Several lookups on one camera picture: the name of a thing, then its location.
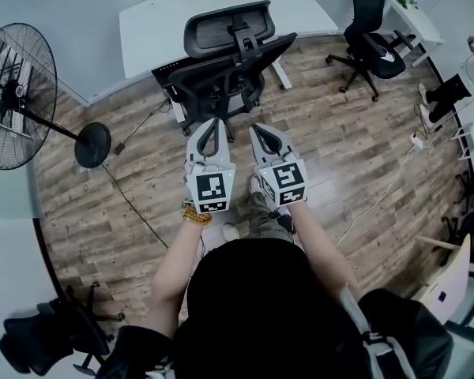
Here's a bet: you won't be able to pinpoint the person's left forearm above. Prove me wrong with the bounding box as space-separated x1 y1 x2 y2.
140 211 207 340

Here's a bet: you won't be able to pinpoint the person's right forearm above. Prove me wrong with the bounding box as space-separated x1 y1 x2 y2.
288 201 365 304

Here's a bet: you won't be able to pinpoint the person's black shirt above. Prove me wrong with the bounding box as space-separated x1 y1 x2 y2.
97 237 456 379

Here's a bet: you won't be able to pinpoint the white side table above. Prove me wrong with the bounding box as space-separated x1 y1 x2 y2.
382 0 446 69

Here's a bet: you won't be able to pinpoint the white power strip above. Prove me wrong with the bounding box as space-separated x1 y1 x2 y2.
408 131 426 152

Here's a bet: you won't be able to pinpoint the white floor cable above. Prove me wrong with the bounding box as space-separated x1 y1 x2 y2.
335 144 416 248

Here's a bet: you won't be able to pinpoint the amber beaded bracelet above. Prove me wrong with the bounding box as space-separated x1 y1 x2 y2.
180 199 213 227

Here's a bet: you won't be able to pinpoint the grey backpack strap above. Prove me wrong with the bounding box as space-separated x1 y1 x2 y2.
338 282 404 379

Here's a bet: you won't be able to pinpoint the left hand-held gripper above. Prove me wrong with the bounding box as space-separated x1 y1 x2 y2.
184 117 237 215

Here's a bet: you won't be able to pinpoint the black pedestal fan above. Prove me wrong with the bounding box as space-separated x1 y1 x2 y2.
0 22 112 171

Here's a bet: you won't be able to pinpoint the person's camouflage trousers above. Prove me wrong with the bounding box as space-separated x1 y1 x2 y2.
243 189 296 245

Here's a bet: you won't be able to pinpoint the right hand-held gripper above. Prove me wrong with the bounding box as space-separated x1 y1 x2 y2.
248 123 309 208

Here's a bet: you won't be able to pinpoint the person's left white shoe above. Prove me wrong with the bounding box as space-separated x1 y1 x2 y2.
221 222 240 242

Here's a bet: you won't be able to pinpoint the black mesh office chair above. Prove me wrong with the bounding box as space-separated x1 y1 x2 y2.
152 0 299 142

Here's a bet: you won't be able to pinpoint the black fan cable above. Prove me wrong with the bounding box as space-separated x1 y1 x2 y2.
100 162 170 249

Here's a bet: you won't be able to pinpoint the white desk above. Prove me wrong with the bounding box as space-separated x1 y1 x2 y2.
118 0 340 125

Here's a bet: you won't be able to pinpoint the light wooden table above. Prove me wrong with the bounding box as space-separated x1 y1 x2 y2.
416 233 474 326

